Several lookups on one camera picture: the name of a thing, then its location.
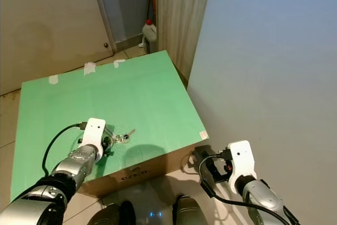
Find silver keys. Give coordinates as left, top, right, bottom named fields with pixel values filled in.
left=117, top=129, right=136, bottom=144

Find green paper sheet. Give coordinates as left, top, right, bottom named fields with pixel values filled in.
left=11, top=50, right=210, bottom=202

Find brown cardboard box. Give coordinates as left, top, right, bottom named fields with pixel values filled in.
left=79, top=146, right=196, bottom=199

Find dark robot right leg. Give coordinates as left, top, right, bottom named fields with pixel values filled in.
left=171, top=194, right=206, bottom=225

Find grey robot waist blue lights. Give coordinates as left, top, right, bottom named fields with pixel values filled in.
left=134, top=207, right=173, bottom=225

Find white bottle with red cap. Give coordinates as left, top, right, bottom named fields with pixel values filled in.
left=142, top=19, right=158, bottom=52

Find grey door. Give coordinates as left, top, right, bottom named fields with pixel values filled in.
left=88, top=0, right=151, bottom=53

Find beige wood grain panel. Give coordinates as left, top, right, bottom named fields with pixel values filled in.
left=155, top=0, right=214, bottom=83

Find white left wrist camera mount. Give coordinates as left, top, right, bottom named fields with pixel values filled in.
left=79, top=118, right=106, bottom=151

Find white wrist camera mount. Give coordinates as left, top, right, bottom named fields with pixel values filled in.
left=227, top=140, right=252, bottom=181
left=79, top=118, right=106, bottom=151

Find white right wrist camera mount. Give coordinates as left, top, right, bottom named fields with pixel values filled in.
left=227, top=140, right=252, bottom=181

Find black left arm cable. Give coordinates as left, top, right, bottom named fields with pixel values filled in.
left=43, top=122, right=88, bottom=175

